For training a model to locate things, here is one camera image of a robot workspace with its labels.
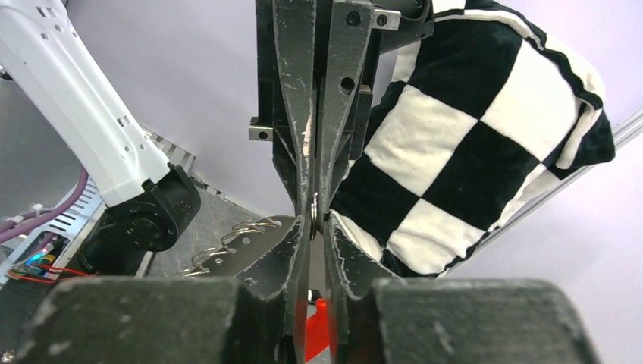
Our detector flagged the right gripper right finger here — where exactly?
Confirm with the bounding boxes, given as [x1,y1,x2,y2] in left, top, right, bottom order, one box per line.
[324,216,600,363]

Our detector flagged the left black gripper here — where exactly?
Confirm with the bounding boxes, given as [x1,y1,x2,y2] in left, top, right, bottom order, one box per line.
[249,1,433,218]

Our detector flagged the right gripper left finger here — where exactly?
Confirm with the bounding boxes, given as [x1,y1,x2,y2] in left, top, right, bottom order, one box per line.
[14,216,310,363]

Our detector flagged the metal key holder red handle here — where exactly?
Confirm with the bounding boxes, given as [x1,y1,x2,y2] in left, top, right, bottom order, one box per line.
[177,215,330,363]

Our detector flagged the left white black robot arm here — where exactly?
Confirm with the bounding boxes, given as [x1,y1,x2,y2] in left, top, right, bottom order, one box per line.
[1,1,434,275]

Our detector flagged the black white checkered cloth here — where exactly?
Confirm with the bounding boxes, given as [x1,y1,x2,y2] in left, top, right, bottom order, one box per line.
[330,1,616,278]

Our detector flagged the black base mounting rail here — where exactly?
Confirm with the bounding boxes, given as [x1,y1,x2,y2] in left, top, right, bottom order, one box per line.
[1,232,95,353]

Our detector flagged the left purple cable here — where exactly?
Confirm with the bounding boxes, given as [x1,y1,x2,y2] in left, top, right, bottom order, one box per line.
[0,168,90,253]

